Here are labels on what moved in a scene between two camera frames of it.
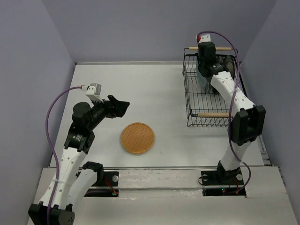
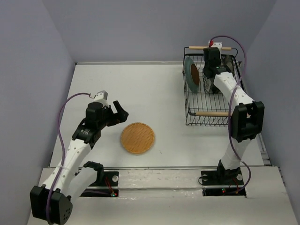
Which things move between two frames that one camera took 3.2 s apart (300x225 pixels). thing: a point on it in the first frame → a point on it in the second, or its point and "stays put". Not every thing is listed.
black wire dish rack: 202,108 stays put
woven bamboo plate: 137,138 stays put
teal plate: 203,81 → 191,75
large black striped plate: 229,64 stays put
